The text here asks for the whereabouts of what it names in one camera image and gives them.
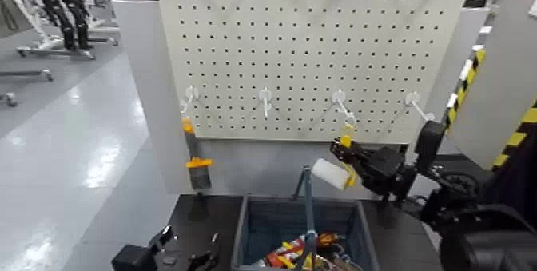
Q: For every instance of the hazard striped grey pillar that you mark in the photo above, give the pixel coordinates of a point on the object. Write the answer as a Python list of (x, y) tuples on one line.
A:
[(499, 75)]

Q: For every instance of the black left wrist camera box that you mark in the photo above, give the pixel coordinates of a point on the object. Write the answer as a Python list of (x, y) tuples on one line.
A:
[(132, 259)]

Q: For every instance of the dark purple fabric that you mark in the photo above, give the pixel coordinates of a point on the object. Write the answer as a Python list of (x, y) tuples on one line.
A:
[(520, 180)]

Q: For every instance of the black humanoid robot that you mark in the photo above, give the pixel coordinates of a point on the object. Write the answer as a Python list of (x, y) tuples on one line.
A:
[(63, 12)]

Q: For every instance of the grey floor rail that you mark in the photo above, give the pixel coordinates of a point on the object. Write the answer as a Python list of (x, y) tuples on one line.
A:
[(29, 74)]

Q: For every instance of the grey stand base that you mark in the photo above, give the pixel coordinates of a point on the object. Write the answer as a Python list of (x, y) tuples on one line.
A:
[(54, 52)]

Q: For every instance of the yellow grey paint brush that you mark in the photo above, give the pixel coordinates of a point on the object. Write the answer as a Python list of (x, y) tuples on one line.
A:
[(199, 172)]

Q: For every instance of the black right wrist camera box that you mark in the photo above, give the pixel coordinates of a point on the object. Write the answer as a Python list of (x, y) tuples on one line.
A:
[(428, 142)]

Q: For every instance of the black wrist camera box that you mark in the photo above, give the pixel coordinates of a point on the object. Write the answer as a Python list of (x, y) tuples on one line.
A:
[(428, 142), (132, 259)]

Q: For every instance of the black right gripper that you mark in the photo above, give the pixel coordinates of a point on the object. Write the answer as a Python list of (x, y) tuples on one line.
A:
[(384, 169)]

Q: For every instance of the red yellow tool package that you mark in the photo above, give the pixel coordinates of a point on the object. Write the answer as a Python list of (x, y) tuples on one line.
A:
[(281, 259)]

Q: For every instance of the yellow paint roller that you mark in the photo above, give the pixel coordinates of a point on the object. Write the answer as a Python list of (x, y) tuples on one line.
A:
[(331, 173)]

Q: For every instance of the grey caster foot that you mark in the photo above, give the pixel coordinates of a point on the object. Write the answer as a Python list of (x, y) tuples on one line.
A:
[(10, 99)]

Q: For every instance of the grey plastic crate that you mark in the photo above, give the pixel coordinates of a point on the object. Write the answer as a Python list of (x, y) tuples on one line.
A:
[(239, 230)]

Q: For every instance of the white perforated pegboard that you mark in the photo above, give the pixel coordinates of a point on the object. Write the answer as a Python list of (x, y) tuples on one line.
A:
[(293, 54)]

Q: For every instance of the grey partition panel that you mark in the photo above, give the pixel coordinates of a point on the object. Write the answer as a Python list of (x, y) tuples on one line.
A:
[(142, 75), (453, 54)]

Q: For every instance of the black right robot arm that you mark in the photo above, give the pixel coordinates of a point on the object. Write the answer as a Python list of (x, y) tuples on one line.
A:
[(474, 230)]

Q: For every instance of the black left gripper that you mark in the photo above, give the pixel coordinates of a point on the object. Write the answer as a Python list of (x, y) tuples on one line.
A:
[(172, 262)]

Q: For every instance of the white pegboard hook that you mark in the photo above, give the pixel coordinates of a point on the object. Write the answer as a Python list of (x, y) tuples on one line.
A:
[(412, 98), (265, 95), (339, 96), (191, 94)]

